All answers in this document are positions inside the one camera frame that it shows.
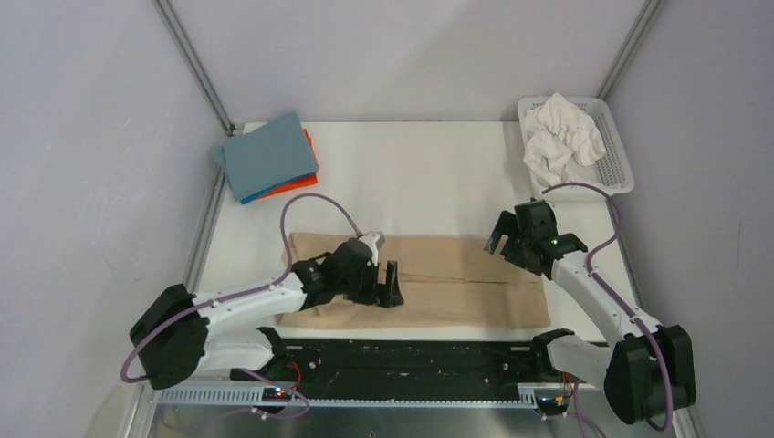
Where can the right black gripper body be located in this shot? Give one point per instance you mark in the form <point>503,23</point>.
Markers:
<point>515,251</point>

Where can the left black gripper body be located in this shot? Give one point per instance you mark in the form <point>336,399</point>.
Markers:
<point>361,287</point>

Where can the beige t shirt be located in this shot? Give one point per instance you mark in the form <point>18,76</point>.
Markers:
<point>445,282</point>

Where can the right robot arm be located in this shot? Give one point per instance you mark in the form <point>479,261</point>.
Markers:
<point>645,369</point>

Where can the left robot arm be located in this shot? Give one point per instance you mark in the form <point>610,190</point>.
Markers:
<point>183,334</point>

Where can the folded orange t shirt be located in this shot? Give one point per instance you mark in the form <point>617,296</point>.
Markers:
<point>286,161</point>

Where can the crumpled white t shirt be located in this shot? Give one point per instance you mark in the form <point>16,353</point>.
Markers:
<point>561,138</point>

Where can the white plastic basket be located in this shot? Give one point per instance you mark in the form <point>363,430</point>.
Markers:
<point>612,173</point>

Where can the folded bright blue t shirt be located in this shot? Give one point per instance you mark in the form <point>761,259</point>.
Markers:
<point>290,185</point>

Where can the folded grey-blue t shirt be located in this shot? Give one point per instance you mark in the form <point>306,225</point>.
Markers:
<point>257,162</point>

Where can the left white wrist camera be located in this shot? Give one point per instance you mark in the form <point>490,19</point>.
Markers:
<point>374,241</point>

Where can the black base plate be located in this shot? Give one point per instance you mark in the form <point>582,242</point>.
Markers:
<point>412,368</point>

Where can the white slotted cable duct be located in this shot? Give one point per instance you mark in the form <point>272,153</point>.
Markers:
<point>263,396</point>

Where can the right aluminium frame post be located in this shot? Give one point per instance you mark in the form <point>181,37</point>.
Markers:
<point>635,38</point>

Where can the aluminium frame post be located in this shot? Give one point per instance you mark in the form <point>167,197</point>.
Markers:
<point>635,38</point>
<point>191,59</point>

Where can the left aluminium frame post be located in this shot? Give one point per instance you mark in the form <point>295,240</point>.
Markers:
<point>191,59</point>

